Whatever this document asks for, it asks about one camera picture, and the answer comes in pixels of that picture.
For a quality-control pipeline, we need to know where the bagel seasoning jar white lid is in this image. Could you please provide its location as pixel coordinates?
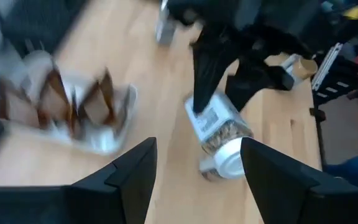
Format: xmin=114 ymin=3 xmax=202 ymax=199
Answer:
xmin=184 ymin=91 xmax=255 ymax=181
xmin=155 ymin=0 xmax=178 ymax=44

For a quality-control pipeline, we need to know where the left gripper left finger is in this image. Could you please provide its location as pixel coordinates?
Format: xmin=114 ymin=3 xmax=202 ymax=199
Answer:
xmin=0 ymin=137 xmax=158 ymax=224

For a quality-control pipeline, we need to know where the white plastic bin with handles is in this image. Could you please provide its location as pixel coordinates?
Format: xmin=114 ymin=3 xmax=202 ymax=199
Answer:
xmin=0 ymin=49 xmax=138 ymax=156

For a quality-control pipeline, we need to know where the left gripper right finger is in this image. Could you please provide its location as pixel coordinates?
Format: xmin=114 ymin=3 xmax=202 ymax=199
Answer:
xmin=240 ymin=137 xmax=358 ymax=224

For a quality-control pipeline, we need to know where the person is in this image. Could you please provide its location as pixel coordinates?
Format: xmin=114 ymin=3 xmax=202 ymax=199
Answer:
xmin=323 ymin=152 xmax=358 ymax=190

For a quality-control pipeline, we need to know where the black mesh computer case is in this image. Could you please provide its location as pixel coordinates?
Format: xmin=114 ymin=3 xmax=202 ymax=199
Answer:
xmin=0 ymin=0 xmax=83 ymax=55

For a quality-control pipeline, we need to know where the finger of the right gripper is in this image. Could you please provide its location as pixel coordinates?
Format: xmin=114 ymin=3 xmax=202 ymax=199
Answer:
xmin=225 ymin=60 xmax=295 ymax=111
xmin=193 ymin=43 xmax=239 ymax=114

